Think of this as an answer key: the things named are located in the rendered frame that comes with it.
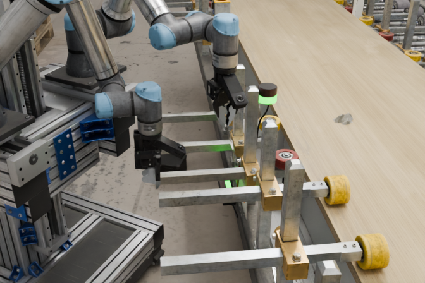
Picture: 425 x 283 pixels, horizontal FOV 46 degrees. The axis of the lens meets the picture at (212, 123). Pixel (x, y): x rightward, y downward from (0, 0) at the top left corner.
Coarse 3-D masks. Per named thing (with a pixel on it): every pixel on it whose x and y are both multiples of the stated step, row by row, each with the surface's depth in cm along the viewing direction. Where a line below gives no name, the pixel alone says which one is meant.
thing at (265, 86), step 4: (260, 84) 155; (264, 84) 155; (268, 84) 155; (272, 84) 155; (264, 88) 152; (268, 88) 152; (272, 88) 152; (268, 104) 156; (268, 108) 157; (260, 120) 159
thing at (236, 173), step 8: (224, 168) 163; (232, 168) 163; (240, 168) 163; (160, 176) 159; (168, 176) 159; (176, 176) 159; (184, 176) 159; (192, 176) 160; (200, 176) 160; (208, 176) 160; (216, 176) 161; (224, 176) 161; (232, 176) 161; (240, 176) 162; (280, 176) 163
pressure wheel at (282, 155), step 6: (282, 150) 164; (288, 150) 164; (276, 156) 161; (282, 156) 161; (288, 156) 161; (294, 156) 161; (276, 162) 160; (282, 162) 159; (282, 168) 159; (282, 180) 166
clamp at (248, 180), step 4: (244, 160) 165; (256, 160) 165; (244, 164) 163; (248, 164) 163; (252, 164) 163; (256, 164) 163; (244, 168) 162; (248, 168) 161; (256, 168) 161; (248, 172) 159; (248, 176) 158; (252, 176) 158; (244, 180) 163; (248, 180) 158; (252, 180) 159; (248, 184) 159; (252, 184) 159
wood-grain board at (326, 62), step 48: (240, 0) 343; (288, 0) 343; (288, 48) 255; (336, 48) 255; (384, 48) 255; (288, 96) 203; (336, 96) 203; (384, 96) 203; (288, 144) 173; (336, 144) 169; (384, 144) 169; (384, 192) 144; (336, 240) 129
